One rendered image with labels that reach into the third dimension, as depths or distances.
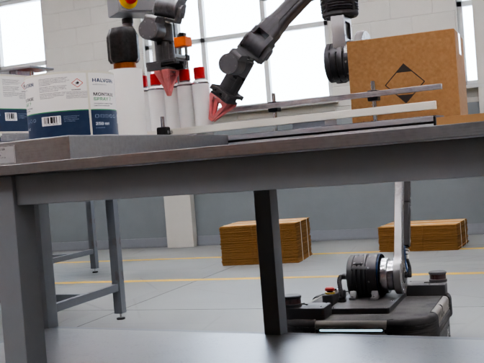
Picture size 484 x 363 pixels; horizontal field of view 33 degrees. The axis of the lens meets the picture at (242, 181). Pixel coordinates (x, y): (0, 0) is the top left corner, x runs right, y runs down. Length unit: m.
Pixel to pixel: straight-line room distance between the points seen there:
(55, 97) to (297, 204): 6.35
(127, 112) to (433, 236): 4.75
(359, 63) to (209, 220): 6.14
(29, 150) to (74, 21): 7.50
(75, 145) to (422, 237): 5.20
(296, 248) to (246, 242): 0.41
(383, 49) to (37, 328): 1.22
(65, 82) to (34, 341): 0.55
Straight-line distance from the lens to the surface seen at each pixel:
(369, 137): 1.28
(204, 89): 2.35
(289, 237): 6.42
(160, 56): 2.36
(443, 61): 2.32
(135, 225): 8.77
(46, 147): 1.69
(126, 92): 2.14
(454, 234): 6.62
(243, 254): 6.54
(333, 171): 1.34
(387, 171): 1.31
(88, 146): 1.70
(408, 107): 2.10
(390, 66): 2.34
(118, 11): 2.56
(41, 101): 1.83
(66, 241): 9.24
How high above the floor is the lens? 0.79
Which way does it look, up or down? 1 degrees down
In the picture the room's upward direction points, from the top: 4 degrees counter-clockwise
